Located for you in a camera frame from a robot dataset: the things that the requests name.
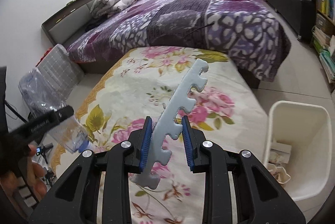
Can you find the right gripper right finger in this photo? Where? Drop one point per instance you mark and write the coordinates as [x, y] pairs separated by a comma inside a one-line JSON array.
[[259, 197]]

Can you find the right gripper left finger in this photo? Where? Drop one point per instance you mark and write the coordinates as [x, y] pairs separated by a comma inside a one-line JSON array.
[[74, 196]]

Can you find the white plastic trash bin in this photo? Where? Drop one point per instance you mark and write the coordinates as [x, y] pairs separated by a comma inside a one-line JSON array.
[[307, 129]]

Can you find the person's left hand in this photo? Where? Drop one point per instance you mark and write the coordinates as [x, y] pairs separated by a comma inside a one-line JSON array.
[[35, 172]]

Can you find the white paper box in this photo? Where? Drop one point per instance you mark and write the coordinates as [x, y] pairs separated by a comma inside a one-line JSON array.
[[281, 147]]

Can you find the grey checked cushion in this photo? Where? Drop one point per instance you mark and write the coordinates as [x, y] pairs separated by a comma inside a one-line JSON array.
[[59, 71]]

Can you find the dark wooden bed headboard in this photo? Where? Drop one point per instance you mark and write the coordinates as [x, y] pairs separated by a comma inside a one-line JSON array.
[[65, 26]]

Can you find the floral cream blanket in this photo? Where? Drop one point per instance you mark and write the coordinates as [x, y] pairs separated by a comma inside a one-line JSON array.
[[140, 85]]

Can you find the folded floral quilt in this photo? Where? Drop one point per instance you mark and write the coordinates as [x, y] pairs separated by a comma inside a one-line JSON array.
[[109, 7]]

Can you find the wooden bookshelf with books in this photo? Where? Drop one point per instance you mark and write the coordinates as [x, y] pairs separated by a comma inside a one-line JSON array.
[[323, 36]]

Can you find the purple patterned bed blanket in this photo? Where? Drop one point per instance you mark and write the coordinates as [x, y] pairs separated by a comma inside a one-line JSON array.
[[245, 30]]

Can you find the black storage bench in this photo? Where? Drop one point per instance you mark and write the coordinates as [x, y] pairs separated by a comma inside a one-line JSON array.
[[299, 14]]

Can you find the upper tripod camera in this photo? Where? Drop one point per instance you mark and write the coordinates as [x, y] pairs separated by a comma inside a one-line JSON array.
[[42, 152]]

